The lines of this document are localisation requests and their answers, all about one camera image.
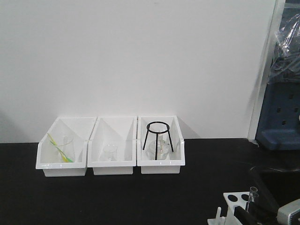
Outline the white left storage bin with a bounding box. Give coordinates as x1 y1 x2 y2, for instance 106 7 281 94
36 117 97 177

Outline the black sink basin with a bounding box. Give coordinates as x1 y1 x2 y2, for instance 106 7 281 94
249 166 300 212

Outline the white right storage bin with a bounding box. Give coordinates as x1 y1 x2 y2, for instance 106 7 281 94
136 116 185 174

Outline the clear glass flask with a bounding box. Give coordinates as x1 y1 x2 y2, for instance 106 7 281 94
145 139 171 160

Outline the clear plastic bag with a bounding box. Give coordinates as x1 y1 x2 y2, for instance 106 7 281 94
268 5 300 84

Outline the white middle storage bin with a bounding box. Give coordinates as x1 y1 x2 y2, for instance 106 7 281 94
87 116 137 176

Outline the clear glass test tube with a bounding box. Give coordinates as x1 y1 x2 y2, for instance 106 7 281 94
246 186 259 213

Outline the white storage bin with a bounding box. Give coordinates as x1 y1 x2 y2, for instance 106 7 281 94
87 116 137 176
136 116 185 174
36 117 97 177

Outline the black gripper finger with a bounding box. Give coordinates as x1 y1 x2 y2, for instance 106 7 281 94
235 206 257 225

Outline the white test tube rack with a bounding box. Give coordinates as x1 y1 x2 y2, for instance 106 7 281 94
207 191 262 225

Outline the small clear glass beaker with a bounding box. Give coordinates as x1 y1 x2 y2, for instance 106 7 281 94
102 144 118 161

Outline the blue plastic pegboard rack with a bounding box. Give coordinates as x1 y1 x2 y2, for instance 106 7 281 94
255 82 300 150

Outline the black wire tripod stand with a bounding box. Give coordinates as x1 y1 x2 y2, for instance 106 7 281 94
142 121 174 160

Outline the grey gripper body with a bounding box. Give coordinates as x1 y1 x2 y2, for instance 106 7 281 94
277 199 300 225

